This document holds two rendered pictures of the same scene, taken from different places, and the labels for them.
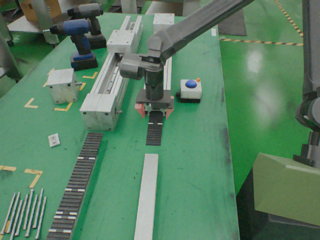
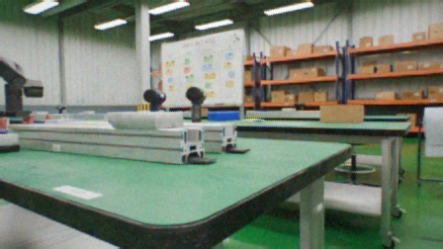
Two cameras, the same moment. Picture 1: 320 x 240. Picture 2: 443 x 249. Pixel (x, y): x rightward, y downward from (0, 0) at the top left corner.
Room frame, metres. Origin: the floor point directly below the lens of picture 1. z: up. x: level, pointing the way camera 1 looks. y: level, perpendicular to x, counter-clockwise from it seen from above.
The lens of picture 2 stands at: (1.79, -0.66, 0.91)
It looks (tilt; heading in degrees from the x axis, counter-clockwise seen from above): 3 degrees down; 117
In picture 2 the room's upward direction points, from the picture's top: 1 degrees counter-clockwise
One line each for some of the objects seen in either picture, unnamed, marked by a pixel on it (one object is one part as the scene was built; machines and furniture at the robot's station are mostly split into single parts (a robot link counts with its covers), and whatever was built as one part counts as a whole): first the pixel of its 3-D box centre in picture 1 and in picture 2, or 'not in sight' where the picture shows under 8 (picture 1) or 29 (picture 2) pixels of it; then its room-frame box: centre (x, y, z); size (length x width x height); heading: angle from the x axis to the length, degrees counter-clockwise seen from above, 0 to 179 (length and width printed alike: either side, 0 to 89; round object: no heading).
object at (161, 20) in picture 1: (163, 24); (147, 124); (1.24, -0.02, 0.87); 0.16 x 0.11 x 0.07; 177
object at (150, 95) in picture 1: (154, 90); (14, 106); (0.54, 0.02, 0.93); 0.10 x 0.07 x 0.07; 87
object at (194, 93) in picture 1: (188, 90); (2, 142); (0.70, -0.11, 0.81); 0.10 x 0.08 x 0.06; 87
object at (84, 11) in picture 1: (86, 27); (198, 115); (1.15, 0.39, 0.89); 0.20 x 0.08 x 0.22; 109
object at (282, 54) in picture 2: not in sight; (301, 89); (-0.46, 10.16, 1.58); 2.83 x 0.98 x 3.15; 171
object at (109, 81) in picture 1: (123, 53); (134, 133); (1.00, 0.18, 0.82); 0.80 x 0.10 x 0.09; 177
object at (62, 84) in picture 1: (67, 85); not in sight; (0.72, 0.37, 0.83); 0.11 x 0.10 x 0.10; 102
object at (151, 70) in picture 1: (152, 73); (15, 90); (0.54, 0.02, 1.00); 0.07 x 0.06 x 0.07; 71
